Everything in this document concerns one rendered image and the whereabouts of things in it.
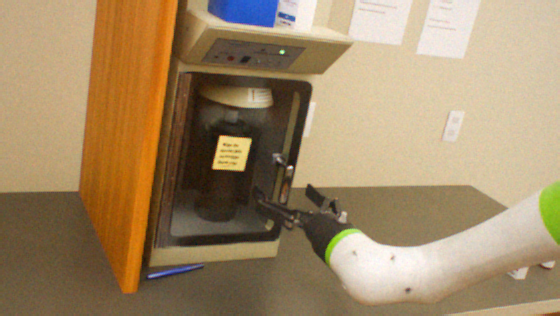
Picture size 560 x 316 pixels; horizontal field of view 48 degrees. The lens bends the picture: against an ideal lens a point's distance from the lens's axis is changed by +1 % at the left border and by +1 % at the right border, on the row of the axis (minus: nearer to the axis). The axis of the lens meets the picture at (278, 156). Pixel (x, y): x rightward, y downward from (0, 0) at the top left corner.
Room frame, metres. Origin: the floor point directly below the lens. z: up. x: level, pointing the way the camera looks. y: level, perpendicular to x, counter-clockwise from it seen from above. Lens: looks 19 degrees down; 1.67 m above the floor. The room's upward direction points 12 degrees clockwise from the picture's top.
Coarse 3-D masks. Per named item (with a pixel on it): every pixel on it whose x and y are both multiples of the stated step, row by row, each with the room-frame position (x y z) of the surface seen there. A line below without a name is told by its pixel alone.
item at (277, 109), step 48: (192, 96) 1.21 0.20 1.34; (240, 96) 1.27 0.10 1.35; (288, 96) 1.32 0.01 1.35; (192, 144) 1.22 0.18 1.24; (288, 144) 1.34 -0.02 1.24; (192, 192) 1.23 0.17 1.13; (240, 192) 1.29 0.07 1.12; (288, 192) 1.35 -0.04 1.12; (192, 240) 1.24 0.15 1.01; (240, 240) 1.30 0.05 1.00
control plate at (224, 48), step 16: (224, 48) 1.17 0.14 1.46; (240, 48) 1.19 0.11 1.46; (256, 48) 1.20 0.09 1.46; (272, 48) 1.21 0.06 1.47; (288, 48) 1.22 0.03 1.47; (304, 48) 1.24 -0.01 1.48; (240, 64) 1.23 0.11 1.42; (256, 64) 1.25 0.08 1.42; (272, 64) 1.26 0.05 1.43; (288, 64) 1.27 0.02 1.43
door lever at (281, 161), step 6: (282, 156) 1.33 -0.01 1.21; (276, 162) 1.32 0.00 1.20; (282, 162) 1.32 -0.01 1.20; (288, 168) 1.29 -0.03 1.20; (288, 174) 1.29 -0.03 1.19; (282, 180) 1.29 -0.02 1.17; (288, 180) 1.29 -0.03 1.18; (282, 186) 1.29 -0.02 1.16; (288, 186) 1.29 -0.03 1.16; (282, 192) 1.29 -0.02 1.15; (282, 198) 1.29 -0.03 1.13
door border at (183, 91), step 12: (180, 96) 1.20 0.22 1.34; (180, 108) 1.20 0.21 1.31; (180, 120) 1.20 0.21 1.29; (180, 132) 1.20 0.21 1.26; (180, 144) 1.21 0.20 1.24; (168, 168) 1.19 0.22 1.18; (168, 180) 1.20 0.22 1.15; (168, 192) 1.20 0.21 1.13; (168, 204) 1.20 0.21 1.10; (168, 216) 1.21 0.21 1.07
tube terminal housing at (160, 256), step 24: (192, 0) 1.21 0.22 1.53; (312, 24) 1.35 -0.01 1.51; (168, 72) 1.25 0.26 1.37; (216, 72) 1.25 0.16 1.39; (240, 72) 1.27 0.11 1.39; (264, 72) 1.30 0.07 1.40; (288, 72) 1.33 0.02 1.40; (168, 96) 1.23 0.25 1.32; (168, 120) 1.21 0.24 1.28; (144, 240) 1.25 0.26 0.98; (168, 264) 1.23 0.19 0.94
